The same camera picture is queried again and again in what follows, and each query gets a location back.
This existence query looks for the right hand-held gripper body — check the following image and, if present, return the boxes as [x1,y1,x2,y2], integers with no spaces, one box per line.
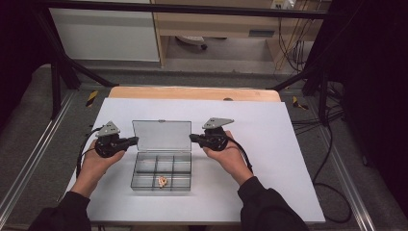
[199,116,236,152]

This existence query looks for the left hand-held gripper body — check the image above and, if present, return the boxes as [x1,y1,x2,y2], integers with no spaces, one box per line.
[93,120,130,159]

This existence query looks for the clear grey compartment box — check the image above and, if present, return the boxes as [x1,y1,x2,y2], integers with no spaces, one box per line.
[130,119,192,193]

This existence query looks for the person's right hand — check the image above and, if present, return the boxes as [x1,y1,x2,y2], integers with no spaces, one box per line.
[202,129,255,187]

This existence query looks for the person's left hand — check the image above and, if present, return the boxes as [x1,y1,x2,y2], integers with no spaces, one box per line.
[70,140,127,199]

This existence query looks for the wooden table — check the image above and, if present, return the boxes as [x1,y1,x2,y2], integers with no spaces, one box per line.
[108,86,282,103]

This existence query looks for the yellow black tape strip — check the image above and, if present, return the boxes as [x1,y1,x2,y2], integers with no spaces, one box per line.
[292,95,310,111]
[85,90,99,108]

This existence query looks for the white chair base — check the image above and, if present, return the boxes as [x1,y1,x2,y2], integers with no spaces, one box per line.
[175,35,209,51]

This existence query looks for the white cabinet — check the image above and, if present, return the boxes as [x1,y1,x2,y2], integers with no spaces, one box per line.
[51,8,161,63]

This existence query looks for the light wooden desk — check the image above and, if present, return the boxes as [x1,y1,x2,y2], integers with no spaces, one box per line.
[150,0,331,70]

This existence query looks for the black curtain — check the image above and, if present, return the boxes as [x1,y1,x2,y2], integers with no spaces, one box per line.
[330,0,408,210]
[0,0,54,124]

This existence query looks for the white power strip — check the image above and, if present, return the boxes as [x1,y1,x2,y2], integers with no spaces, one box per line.
[270,0,294,11]

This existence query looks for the left hand-held gripper cable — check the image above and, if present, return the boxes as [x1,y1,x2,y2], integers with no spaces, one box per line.
[75,126,104,179]

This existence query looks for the hand-held gripper cable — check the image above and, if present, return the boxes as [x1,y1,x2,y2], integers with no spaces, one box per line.
[75,126,104,179]
[225,136,255,173]

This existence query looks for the right hand-held gripper cable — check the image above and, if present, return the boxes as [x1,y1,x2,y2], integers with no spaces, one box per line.
[225,136,255,173]

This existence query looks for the aluminium floor rail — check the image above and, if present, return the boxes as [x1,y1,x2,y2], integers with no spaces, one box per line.
[0,90,77,220]
[320,128,377,231]

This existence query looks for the black floor cables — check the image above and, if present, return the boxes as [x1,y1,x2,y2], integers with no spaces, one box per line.
[290,81,345,137]

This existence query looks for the bundle of hanging cables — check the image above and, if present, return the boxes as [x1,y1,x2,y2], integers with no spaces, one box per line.
[274,15,318,74]

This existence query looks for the black looped floor cable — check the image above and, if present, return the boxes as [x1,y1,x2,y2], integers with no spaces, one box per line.
[312,121,353,224]

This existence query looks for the black metal frame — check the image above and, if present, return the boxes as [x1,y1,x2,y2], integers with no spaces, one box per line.
[32,0,345,121]

